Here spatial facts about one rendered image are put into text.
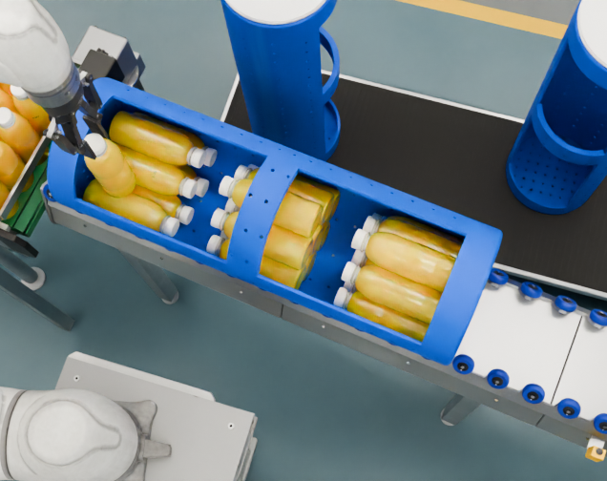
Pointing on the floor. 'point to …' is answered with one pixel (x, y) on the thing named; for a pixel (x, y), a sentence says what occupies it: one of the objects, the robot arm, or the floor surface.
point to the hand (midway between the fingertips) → (90, 137)
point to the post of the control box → (25, 294)
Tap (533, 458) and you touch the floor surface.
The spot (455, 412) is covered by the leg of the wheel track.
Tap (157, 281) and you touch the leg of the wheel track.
